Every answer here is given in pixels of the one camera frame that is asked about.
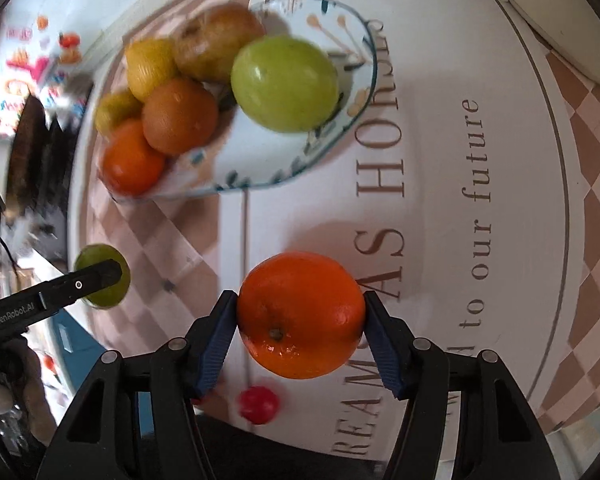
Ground red cherry tomato right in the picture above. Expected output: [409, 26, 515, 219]
[237, 386, 280, 426]

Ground cream utensil holder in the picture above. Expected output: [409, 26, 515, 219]
[509, 0, 600, 84]

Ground yellow lemon-like citrus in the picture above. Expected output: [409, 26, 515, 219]
[124, 38, 180, 102]

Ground green apple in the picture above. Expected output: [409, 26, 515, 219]
[73, 244, 131, 309]
[230, 36, 339, 133]

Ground checkered table mat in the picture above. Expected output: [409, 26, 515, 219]
[71, 0, 600, 477]

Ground brown russet pear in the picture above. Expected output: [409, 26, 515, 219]
[173, 2, 266, 84]

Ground oval deer pattern plate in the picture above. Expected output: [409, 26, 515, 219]
[95, 0, 378, 202]

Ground colourful wall stickers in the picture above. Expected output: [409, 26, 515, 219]
[0, 14, 82, 138]

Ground dark orange tangerine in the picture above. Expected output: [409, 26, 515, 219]
[142, 77, 220, 156]

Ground orange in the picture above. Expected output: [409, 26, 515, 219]
[237, 252, 365, 380]
[100, 119, 166, 196]

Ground yellow-green citrus fruit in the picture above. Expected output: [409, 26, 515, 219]
[94, 89, 143, 136]

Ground black gas stove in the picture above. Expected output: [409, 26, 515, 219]
[3, 74, 93, 271]

